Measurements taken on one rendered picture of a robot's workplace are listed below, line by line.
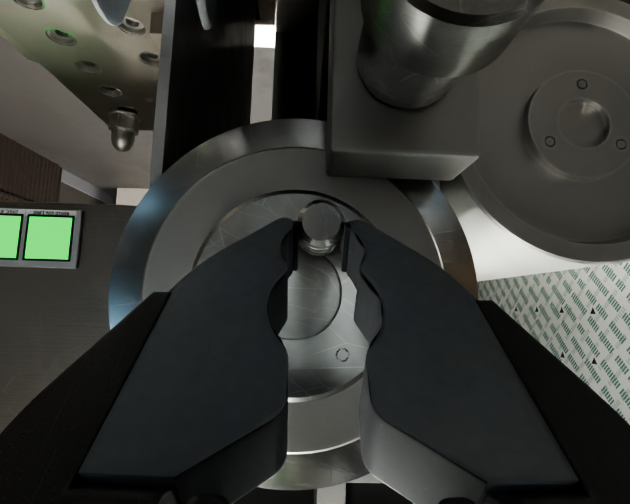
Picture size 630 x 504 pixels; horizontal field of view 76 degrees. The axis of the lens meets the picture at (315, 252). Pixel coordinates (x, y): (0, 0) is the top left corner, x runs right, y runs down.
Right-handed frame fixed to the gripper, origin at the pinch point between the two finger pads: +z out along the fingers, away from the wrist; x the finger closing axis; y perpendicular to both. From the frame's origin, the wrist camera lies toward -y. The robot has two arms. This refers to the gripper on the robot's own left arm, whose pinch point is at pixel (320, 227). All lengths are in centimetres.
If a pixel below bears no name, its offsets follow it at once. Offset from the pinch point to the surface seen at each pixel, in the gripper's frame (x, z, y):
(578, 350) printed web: 16.8, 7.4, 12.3
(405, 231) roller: 3.4, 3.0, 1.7
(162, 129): -6.7, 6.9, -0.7
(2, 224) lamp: -36, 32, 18
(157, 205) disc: -6.5, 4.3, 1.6
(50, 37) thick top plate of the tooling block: -23.2, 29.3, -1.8
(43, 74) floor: -152, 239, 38
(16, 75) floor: -169, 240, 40
